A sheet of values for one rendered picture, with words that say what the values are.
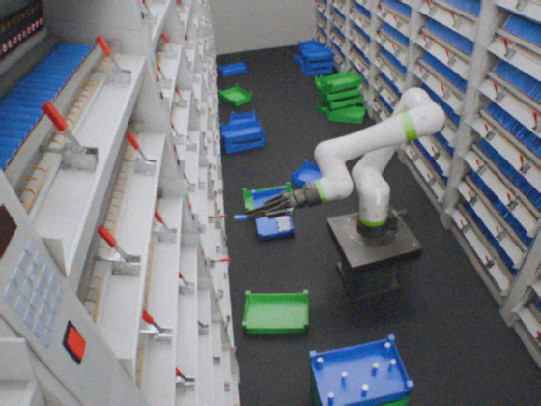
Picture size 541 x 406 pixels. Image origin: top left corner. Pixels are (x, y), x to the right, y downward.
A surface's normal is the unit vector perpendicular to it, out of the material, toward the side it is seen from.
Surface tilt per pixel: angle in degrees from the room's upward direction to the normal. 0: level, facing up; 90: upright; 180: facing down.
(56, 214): 18
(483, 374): 0
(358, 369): 0
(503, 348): 0
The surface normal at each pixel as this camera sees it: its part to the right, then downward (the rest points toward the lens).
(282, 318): -0.07, -0.77
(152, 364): 0.24, -0.78
